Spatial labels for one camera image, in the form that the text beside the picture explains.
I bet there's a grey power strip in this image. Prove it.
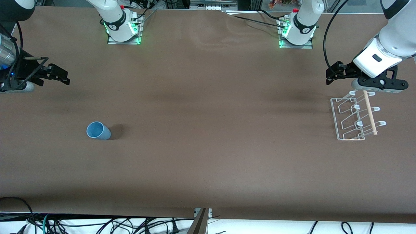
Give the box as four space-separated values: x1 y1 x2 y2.
190 0 238 11

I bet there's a black floor cable bundle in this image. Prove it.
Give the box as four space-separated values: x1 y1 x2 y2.
49 217 184 234

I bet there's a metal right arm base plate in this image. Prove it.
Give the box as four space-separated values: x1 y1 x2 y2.
107 15 144 45

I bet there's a white wire cup rack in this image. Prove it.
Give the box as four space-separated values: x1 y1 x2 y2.
330 90 387 141

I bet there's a wooden rack dowel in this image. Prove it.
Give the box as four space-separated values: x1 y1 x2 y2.
363 90 378 136

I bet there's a brown table cover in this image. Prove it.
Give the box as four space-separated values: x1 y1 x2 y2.
0 6 416 224

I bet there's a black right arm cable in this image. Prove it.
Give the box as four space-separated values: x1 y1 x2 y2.
0 21 24 91

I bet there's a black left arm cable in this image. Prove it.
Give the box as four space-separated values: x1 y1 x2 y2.
323 0 350 70

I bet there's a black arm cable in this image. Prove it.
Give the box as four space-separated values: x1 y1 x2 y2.
323 0 350 70
0 21 24 91

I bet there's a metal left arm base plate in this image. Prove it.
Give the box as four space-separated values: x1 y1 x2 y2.
278 18 313 49

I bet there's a black looped floor cable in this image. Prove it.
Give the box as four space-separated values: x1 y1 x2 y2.
0 196 37 234

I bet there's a blue plastic cup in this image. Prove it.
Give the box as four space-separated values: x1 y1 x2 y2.
86 121 111 141

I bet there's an aluminium frame post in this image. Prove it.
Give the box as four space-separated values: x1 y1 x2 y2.
187 208 212 234

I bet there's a black cable across table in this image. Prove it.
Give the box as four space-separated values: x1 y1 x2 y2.
258 9 286 20
224 12 287 29

